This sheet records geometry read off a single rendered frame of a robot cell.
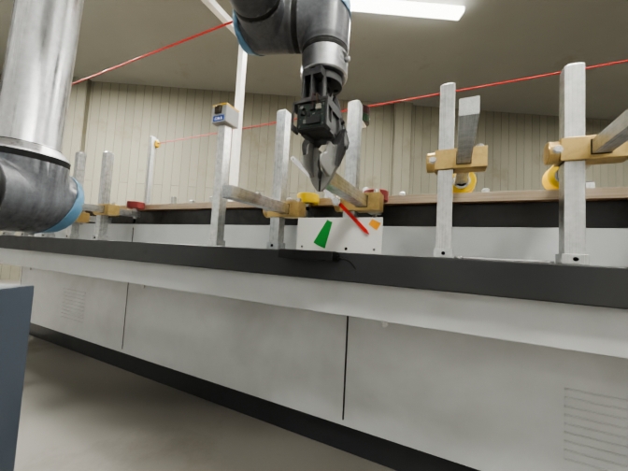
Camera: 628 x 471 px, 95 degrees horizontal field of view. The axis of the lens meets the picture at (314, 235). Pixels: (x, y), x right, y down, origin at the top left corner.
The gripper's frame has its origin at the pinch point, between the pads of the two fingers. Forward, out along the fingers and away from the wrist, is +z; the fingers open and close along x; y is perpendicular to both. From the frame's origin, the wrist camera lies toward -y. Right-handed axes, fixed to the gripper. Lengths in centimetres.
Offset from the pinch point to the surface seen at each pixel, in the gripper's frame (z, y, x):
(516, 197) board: -6, -46, 39
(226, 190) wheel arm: -0.5, -0.7, -25.0
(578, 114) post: -20, -27, 46
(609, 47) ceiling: -259, -394, 184
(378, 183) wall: -117, -430, -96
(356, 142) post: -19.7, -27.2, -2.7
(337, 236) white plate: 7.7, -26.9, -6.7
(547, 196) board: -6, -46, 46
